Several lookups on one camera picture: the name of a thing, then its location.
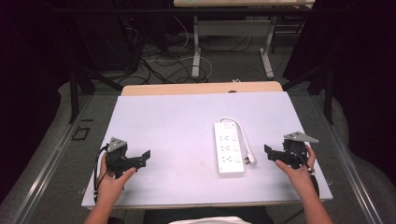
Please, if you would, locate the wooden desk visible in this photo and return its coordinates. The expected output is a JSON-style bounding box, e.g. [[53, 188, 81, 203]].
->
[[120, 81, 284, 97]]

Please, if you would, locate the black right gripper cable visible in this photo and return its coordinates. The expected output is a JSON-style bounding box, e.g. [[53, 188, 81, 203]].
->
[[290, 148, 321, 199]]

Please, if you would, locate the black floor socket frame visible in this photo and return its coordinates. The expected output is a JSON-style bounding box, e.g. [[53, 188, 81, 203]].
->
[[71, 126, 92, 142]]

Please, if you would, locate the person's dark clothing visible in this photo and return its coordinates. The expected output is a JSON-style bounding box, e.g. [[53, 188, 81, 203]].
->
[[106, 205, 276, 224]]

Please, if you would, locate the person's left hand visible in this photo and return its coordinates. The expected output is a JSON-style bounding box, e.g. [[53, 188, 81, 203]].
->
[[95, 154, 137, 208]]

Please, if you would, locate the white power strip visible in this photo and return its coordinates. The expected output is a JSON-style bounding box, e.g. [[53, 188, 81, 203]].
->
[[213, 121, 247, 176]]

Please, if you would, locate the white board sheet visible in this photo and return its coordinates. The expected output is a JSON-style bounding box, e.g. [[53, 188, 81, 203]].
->
[[81, 91, 333, 209]]

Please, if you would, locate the white power strip cable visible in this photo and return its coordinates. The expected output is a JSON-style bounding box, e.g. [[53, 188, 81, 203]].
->
[[218, 116, 254, 161]]

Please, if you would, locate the person's right hand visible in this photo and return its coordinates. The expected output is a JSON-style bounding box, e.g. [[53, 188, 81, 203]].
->
[[275, 145, 318, 192]]

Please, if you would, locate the person's white shirt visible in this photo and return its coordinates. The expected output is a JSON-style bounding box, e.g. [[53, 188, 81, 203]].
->
[[167, 216, 252, 224]]

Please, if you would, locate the aluminium floor rail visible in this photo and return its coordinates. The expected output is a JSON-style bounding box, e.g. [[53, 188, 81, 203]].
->
[[311, 95, 386, 224], [10, 95, 93, 224]]

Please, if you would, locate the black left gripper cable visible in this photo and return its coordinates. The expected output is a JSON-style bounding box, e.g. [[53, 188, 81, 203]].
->
[[92, 145, 109, 203]]

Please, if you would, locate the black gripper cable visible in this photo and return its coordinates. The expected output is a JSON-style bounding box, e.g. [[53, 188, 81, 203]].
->
[[290, 148, 321, 199], [92, 145, 109, 203]]

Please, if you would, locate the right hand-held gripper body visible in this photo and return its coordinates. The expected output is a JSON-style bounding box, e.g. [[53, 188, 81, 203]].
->
[[274, 131, 320, 171]]

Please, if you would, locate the tangle of floor cables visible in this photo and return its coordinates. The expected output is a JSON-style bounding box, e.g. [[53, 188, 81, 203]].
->
[[122, 15, 254, 86]]

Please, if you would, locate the black metal stand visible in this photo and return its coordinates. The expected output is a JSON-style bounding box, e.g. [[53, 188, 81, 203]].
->
[[281, 60, 335, 126], [67, 60, 124, 124]]

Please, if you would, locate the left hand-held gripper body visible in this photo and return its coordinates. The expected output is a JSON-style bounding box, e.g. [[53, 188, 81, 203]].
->
[[105, 136, 142, 180]]

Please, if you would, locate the white-legged background desk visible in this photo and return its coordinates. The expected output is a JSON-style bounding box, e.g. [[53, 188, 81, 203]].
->
[[173, 0, 316, 79]]

